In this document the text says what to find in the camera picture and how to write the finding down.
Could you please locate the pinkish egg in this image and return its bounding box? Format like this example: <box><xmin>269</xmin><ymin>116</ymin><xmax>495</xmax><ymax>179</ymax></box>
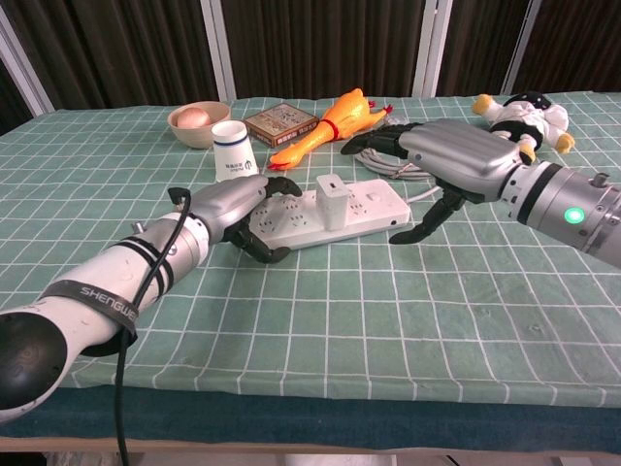
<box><xmin>176</xmin><ymin>108</ymin><xmax>212</xmax><ymax>129</ymax></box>

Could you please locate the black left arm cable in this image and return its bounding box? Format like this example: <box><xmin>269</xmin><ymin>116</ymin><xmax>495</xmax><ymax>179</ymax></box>
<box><xmin>114</xmin><ymin>186</ymin><xmax>193</xmax><ymax>466</ymax></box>

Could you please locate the green checked tablecloth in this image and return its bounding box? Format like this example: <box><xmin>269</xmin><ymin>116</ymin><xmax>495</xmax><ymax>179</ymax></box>
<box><xmin>0</xmin><ymin>90</ymin><xmax>621</xmax><ymax>408</ymax></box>

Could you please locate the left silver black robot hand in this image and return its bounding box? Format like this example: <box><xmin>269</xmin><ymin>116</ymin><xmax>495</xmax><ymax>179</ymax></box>
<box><xmin>191</xmin><ymin>174</ymin><xmax>305</xmax><ymax>265</ymax></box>

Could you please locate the white plug adapter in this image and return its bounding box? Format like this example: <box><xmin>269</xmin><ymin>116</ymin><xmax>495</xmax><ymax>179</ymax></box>
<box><xmin>315</xmin><ymin>174</ymin><xmax>351</xmax><ymax>230</ymax></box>

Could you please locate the beige bowl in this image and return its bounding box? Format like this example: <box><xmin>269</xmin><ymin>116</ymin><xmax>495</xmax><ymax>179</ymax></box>
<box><xmin>167</xmin><ymin>100</ymin><xmax>232</xmax><ymax>150</ymax></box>

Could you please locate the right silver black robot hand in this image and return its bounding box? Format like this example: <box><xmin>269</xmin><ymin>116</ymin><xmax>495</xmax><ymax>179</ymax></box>
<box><xmin>341</xmin><ymin>119</ymin><xmax>528</xmax><ymax>246</ymax></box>

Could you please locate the black white plush doll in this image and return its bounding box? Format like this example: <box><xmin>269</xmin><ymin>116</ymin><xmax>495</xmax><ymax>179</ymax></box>
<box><xmin>473</xmin><ymin>90</ymin><xmax>576</xmax><ymax>166</ymax></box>

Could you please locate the dark folding screen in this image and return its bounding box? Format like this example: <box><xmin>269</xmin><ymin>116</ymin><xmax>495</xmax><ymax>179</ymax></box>
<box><xmin>0</xmin><ymin>0</ymin><xmax>621</xmax><ymax>137</ymax></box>

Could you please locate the white power strip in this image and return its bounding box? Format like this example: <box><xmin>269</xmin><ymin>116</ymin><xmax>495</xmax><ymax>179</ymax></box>
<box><xmin>242</xmin><ymin>178</ymin><xmax>411</xmax><ymax>251</ymax></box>

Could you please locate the yellow rubber chicken toy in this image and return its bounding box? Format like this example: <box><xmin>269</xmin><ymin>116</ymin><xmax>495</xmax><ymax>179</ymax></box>
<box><xmin>268</xmin><ymin>87</ymin><xmax>394</xmax><ymax>172</ymax></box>

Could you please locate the white paper cup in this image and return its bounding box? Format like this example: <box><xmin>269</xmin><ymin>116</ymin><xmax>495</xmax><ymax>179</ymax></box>
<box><xmin>211</xmin><ymin>120</ymin><xmax>261</xmax><ymax>183</ymax></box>

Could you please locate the brown card box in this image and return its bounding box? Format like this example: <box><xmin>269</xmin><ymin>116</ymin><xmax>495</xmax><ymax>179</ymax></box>
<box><xmin>244</xmin><ymin>102</ymin><xmax>320</xmax><ymax>149</ymax></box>

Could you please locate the dark teal table cover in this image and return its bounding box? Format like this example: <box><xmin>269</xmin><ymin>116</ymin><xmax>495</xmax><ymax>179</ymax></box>
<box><xmin>0</xmin><ymin>381</ymin><xmax>621</xmax><ymax>455</ymax></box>

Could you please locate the grey cable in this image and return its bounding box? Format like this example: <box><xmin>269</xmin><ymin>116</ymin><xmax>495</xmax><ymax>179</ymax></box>
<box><xmin>356</xmin><ymin>115</ymin><xmax>442</xmax><ymax>203</ymax></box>

